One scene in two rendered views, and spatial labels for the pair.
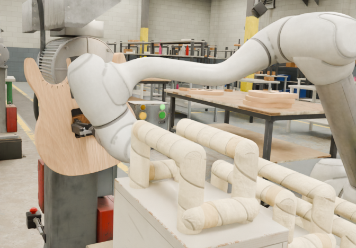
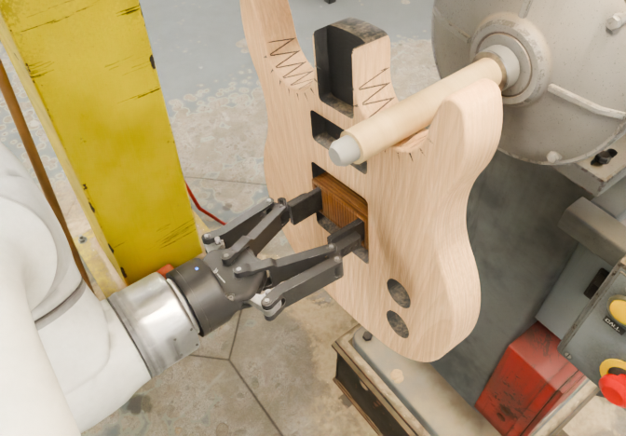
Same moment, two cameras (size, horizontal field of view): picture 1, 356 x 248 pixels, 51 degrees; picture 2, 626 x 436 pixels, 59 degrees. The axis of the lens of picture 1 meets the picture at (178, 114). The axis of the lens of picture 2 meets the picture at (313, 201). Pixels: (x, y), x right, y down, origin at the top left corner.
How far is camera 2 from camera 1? 1.20 m
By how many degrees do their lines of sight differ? 79
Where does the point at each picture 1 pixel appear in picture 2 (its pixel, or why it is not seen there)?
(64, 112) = (301, 156)
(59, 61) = not seen: outside the picture
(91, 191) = (516, 302)
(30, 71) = (246, 21)
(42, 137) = (269, 170)
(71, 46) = not seen: outside the picture
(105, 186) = (562, 322)
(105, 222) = (512, 369)
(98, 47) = not seen: outside the picture
